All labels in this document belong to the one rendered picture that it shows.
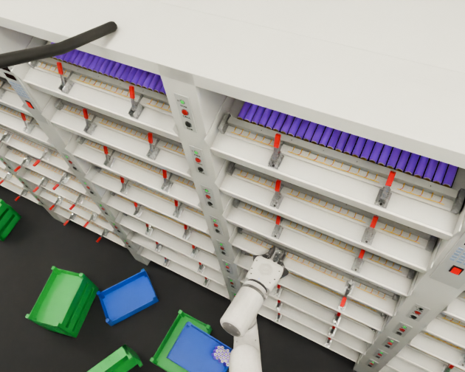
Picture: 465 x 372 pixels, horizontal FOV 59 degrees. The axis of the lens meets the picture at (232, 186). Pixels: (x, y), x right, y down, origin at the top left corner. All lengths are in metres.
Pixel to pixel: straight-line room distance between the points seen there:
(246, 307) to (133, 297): 1.40
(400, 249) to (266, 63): 0.59
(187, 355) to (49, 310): 0.81
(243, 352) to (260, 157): 0.53
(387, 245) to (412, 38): 0.51
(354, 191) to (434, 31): 0.38
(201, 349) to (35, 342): 0.98
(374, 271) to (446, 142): 0.62
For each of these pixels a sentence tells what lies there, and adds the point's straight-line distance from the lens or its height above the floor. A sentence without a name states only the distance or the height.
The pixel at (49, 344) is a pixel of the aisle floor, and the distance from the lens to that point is 2.70.
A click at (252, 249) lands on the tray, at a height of 0.92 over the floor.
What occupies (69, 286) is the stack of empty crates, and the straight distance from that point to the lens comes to 2.58.
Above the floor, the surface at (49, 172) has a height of 0.74.
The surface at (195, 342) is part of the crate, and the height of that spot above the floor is 0.08.
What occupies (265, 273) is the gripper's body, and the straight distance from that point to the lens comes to 1.35.
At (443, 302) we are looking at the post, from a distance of 1.29.
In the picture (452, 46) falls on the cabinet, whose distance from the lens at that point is 0.99.
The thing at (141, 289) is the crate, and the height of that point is 0.00.
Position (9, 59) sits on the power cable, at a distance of 0.90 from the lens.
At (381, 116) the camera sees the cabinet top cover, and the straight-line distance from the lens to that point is 0.81.
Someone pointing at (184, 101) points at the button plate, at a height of 1.65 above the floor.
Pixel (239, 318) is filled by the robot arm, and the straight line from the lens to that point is 1.25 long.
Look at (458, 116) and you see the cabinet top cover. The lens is 0.85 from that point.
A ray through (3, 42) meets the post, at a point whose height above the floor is 1.62.
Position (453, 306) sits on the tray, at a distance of 1.35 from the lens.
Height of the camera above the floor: 2.32
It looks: 55 degrees down
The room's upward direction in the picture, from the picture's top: 10 degrees counter-clockwise
